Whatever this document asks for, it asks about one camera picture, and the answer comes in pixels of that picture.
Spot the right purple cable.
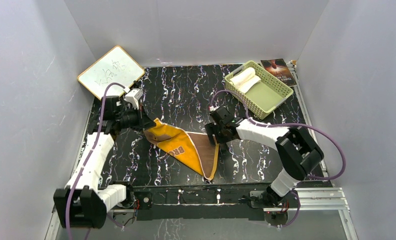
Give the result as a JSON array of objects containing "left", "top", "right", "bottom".
[{"left": 208, "top": 89, "right": 347, "bottom": 229}]

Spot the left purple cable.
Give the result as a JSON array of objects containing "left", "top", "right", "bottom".
[{"left": 64, "top": 82, "right": 131, "bottom": 240}]

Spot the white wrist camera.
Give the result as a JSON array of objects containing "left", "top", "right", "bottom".
[
  {"left": 208, "top": 105, "right": 218, "bottom": 112},
  {"left": 123, "top": 87, "right": 143, "bottom": 110}
]

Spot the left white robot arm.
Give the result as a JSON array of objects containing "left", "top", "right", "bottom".
[{"left": 53, "top": 96, "right": 156, "bottom": 229}]

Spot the white towel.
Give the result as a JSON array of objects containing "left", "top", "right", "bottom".
[{"left": 229, "top": 67, "right": 261, "bottom": 94}]

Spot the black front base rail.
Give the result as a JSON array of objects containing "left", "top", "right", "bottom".
[{"left": 132, "top": 182, "right": 269, "bottom": 221}]

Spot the green plastic basket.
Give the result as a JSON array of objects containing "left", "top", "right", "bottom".
[{"left": 224, "top": 60, "right": 294, "bottom": 120}]

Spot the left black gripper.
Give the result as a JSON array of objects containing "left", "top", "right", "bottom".
[{"left": 116, "top": 104, "right": 156, "bottom": 133}]

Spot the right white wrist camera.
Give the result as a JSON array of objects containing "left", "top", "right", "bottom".
[{"left": 208, "top": 105, "right": 218, "bottom": 112}]

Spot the orange towel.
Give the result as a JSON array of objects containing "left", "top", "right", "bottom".
[{"left": 144, "top": 118, "right": 220, "bottom": 182}]

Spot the dark book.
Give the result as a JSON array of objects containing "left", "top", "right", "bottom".
[{"left": 260, "top": 58, "right": 297, "bottom": 87}]

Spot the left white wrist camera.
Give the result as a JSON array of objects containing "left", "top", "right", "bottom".
[{"left": 123, "top": 87, "right": 143, "bottom": 110}]

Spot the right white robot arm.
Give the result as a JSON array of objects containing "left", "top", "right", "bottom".
[{"left": 205, "top": 106, "right": 324, "bottom": 207}]

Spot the aluminium frame rail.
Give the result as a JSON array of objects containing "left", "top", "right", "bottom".
[{"left": 45, "top": 187, "right": 351, "bottom": 233}]

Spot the purple cable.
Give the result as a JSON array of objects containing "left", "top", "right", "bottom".
[
  {"left": 64, "top": 82, "right": 131, "bottom": 240},
  {"left": 208, "top": 89, "right": 347, "bottom": 229}
]

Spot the wood framed whiteboard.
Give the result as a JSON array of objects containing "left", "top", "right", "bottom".
[{"left": 77, "top": 45, "right": 145, "bottom": 100}]

